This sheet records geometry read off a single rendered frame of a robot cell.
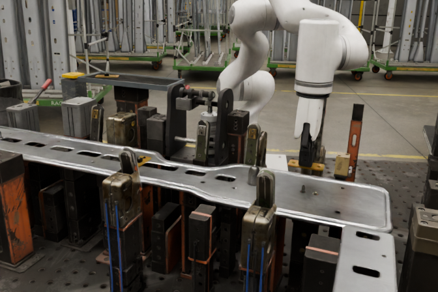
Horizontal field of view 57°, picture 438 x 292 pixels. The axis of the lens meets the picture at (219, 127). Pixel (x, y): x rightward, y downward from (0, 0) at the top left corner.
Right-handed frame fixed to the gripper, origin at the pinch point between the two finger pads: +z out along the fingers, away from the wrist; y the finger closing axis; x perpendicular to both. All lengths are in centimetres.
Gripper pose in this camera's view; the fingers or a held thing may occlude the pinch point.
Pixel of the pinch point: (306, 156)
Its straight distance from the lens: 98.7
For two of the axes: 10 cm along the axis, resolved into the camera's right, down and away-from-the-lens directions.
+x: 9.3, 1.3, -3.3
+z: -0.2, 9.5, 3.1
